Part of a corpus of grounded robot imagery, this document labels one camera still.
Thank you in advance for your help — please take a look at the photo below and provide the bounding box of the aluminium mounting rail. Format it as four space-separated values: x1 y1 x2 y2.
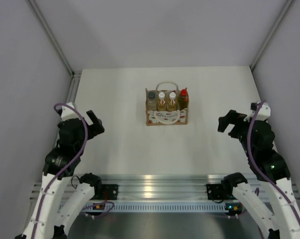
30 174 300 201

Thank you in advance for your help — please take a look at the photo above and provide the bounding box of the aluminium frame post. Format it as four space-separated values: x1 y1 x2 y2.
249 0 295 72
26 0 74 77

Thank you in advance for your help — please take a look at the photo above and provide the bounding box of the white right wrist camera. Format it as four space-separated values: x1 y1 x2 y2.
250 102 271 121

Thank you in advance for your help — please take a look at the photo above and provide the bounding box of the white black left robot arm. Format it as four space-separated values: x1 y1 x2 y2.
17 102 104 239

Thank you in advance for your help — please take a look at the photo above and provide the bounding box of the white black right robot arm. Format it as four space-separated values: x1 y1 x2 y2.
217 110 300 239

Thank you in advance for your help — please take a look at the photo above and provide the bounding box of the white cap amber bottle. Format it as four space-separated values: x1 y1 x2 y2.
157 91 167 112
167 92 177 112

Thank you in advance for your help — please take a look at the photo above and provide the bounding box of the burlap watermelon print canvas bag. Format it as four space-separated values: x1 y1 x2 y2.
145 82 189 126

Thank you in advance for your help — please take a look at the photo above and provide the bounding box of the white slotted cable duct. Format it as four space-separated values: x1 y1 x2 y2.
81 202 242 213

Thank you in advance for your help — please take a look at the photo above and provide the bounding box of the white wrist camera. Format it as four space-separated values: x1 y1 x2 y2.
61 106 78 121
250 102 271 121

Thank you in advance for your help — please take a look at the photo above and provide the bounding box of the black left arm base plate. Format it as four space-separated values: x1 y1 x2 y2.
99 184 119 201

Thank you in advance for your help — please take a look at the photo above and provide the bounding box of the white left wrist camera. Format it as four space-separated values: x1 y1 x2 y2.
61 106 78 121

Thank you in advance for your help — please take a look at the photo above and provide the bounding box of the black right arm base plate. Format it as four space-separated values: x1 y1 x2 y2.
206 184 226 204

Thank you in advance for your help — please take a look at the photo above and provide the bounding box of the dark cap clear square bottle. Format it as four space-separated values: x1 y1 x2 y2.
146 91 157 111

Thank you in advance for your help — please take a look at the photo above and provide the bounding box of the right aluminium frame post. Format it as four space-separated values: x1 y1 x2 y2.
249 0 295 72

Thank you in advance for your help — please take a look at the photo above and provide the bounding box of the red cap yellow liquid bottle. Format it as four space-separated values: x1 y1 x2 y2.
178 88 189 110

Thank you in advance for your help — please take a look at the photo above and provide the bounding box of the left aluminium frame post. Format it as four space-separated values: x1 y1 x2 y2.
26 0 74 77

